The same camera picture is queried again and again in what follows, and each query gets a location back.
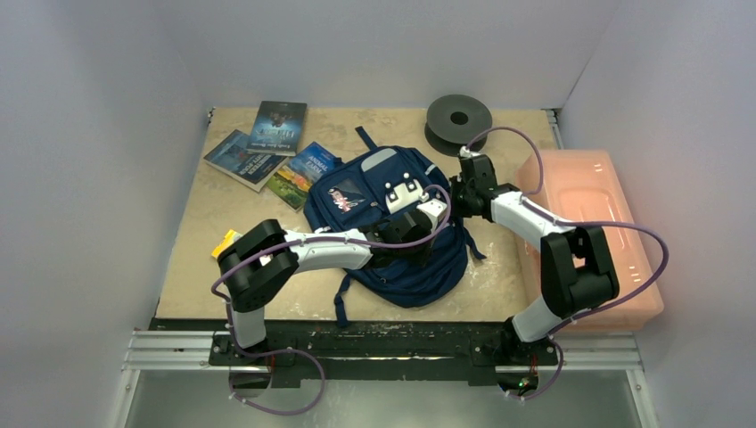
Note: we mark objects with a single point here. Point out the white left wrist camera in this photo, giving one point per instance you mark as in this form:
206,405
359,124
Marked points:
435,210

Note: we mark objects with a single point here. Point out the aluminium frame rail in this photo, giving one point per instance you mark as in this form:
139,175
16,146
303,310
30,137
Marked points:
190,351

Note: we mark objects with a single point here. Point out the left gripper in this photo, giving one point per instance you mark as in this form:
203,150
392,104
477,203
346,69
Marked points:
419,258

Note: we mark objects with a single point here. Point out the navy blue student backpack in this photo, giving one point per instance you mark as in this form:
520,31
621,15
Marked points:
362,194

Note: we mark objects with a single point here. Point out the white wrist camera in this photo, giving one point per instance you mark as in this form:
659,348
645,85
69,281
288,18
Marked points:
466,153
435,210

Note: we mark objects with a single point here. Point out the animal farm book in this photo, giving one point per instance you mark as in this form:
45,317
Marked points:
292,182

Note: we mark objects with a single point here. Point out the blue cover book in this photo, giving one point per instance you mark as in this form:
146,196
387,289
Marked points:
252,169

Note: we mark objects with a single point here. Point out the dark grey filament spool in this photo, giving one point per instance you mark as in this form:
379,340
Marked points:
452,121

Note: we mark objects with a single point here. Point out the pink eraser stick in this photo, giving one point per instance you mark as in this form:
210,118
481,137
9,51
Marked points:
341,200

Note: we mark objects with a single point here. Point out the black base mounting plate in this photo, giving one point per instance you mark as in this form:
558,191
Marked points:
475,353

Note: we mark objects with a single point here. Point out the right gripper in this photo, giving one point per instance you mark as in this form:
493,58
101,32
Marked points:
476,171

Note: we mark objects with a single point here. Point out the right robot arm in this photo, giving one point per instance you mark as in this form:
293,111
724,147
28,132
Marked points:
576,267

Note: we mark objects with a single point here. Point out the colourful crayon box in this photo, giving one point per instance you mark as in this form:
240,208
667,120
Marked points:
229,238

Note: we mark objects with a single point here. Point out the dark cover book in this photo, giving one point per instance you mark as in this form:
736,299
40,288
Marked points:
277,128

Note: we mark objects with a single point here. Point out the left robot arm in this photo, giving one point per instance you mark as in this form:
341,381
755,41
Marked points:
256,267

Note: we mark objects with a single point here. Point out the translucent orange plastic box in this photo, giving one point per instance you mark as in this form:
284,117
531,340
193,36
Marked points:
582,185

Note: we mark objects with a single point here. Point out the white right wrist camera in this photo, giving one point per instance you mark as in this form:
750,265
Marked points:
466,153

